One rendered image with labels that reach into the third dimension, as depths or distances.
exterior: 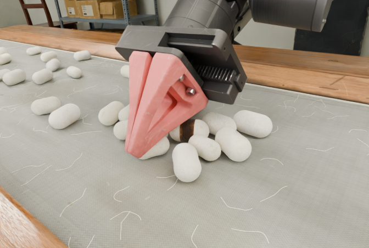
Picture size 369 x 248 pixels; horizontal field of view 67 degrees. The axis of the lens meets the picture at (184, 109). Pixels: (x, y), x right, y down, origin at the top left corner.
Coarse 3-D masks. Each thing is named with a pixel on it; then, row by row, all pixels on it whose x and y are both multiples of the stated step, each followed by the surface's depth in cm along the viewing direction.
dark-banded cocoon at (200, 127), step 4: (196, 120) 25; (200, 120) 25; (196, 124) 25; (200, 124) 25; (204, 124) 25; (176, 128) 25; (196, 128) 24; (200, 128) 24; (204, 128) 25; (208, 128) 25; (172, 132) 25; (176, 132) 25; (196, 132) 24; (200, 132) 24; (204, 132) 25; (208, 132) 25; (172, 136) 25; (176, 136) 25; (176, 140) 26
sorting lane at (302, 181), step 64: (64, 64) 54; (128, 64) 51; (0, 128) 31; (64, 128) 30; (320, 128) 27; (64, 192) 21; (128, 192) 20; (192, 192) 20; (256, 192) 19; (320, 192) 19
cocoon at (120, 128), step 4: (116, 124) 26; (120, 124) 26; (124, 124) 26; (116, 128) 26; (120, 128) 26; (124, 128) 26; (116, 132) 26; (120, 132) 26; (124, 132) 26; (116, 136) 26; (120, 136) 26; (124, 136) 26
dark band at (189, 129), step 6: (186, 120) 25; (192, 120) 25; (180, 126) 25; (186, 126) 25; (192, 126) 25; (180, 132) 25; (186, 132) 25; (192, 132) 24; (180, 138) 25; (186, 138) 25
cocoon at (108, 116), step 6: (114, 102) 30; (120, 102) 31; (108, 108) 29; (114, 108) 29; (120, 108) 30; (102, 114) 29; (108, 114) 29; (114, 114) 29; (102, 120) 29; (108, 120) 29; (114, 120) 29
